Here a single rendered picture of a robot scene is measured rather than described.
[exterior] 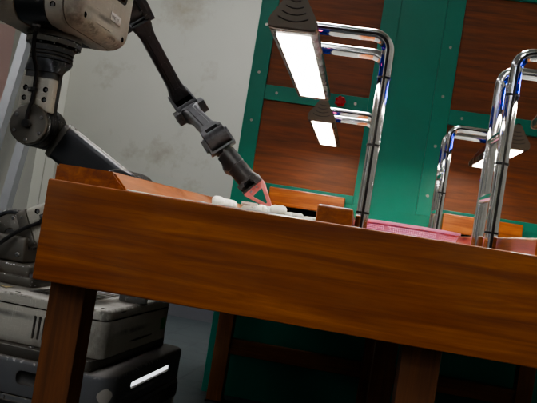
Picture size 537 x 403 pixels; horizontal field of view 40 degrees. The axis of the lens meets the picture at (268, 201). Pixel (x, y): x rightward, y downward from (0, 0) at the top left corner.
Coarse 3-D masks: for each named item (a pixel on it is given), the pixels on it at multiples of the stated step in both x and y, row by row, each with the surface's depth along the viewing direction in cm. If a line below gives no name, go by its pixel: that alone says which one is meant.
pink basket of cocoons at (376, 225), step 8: (368, 224) 180; (376, 224) 178; (384, 224) 176; (392, 224) 175; (400, 224) 174; (392, 232) 176; (400, 232) 175; (408, 232) 175; (416, 232) 174; (424, 232) 174; (432, 232) 175; (440, 232) 175; (448, 232) 176; (440, 240) 176; (448, 240) 178; (456, 240) 183
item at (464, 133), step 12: (456, 132) 232; (468, 132) 231; (480, 132) 231; (444, 144) 246; (444, 156) 232; (444, 168) 231; (444, 180) 231; (444, 192) 231; (432, 204) 246; (432, 216) 246; (432, 228) 232
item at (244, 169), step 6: (240, 162) 208; (234, 168) 208; (240, 168) 208; (246, 168) 208; (234, 174) 208; (240, 174) 207; (246, 174) 207; (252, 174) 205; (258, 174) 212; (240, 180) 208; (246, 180) 205; (240, 186) 205
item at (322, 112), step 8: (320, 104) 215; (328, 104) 215; (312, 112) 215; (320, 112) 215; (328, 112) 215; (312, 120) 216; (320, 120) 215; (328, 120) 215; (312, 128) 235; (336, 128) 236; (336, 136) 246; (320, 144) 275; (336, 144) 267
